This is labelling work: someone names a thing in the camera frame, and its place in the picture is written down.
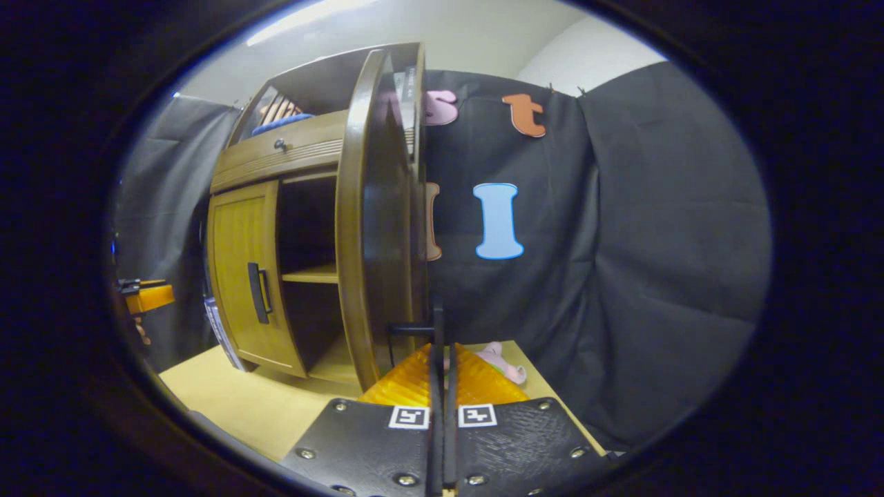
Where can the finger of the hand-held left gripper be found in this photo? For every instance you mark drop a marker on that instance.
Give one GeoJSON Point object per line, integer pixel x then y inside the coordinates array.
{"type": "Point", "coordinates": [155, 298]}

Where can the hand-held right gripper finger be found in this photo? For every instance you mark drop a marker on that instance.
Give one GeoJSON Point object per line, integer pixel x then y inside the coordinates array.
{"type": "Point", "coordinates": [435, 442]}
{"type": "Point", "coordinates": [450, 442]}

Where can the wooden cabinet door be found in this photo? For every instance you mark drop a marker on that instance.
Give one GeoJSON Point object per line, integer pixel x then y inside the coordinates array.
{"type": "Point", "coordinates": [383, 228]}
{"type": "Point", "coordinates": [235, 255]}

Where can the wooden double-door shoe cabinet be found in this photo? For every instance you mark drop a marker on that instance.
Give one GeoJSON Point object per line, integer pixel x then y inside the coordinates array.
{"type": "Point", "coordinates": [314, 83]}

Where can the blue and white box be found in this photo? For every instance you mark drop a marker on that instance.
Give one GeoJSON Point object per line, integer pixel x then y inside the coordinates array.
{"type": "Point", "coordinates": [219, 331]}

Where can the pink slipper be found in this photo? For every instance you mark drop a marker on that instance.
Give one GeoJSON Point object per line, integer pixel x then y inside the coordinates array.
{"type": "Point", "coordinates": [501, 359]}

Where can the wooden inner shelf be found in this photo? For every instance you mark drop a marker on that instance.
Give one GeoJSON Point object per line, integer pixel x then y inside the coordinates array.
{"type": "Point", "coordinates": [314, 275]}

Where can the wooden drawer with black knob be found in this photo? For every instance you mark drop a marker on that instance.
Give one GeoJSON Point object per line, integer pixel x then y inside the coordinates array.
{"type": "Point", "coordinates": [297, 157]}

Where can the blue folded cloth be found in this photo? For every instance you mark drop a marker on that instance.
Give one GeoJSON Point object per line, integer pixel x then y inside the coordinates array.
{"type": "Point", "coordinates": [276, 124]}

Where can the upright wooden slats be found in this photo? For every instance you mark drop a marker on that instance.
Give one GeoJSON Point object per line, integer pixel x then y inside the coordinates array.
{"type": "Point", "coordinates": [280, 110]}

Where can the black backdrop cloth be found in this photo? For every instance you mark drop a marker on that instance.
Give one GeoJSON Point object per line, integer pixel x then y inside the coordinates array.
{"type": "Point", "coordinates": [656, 241]}

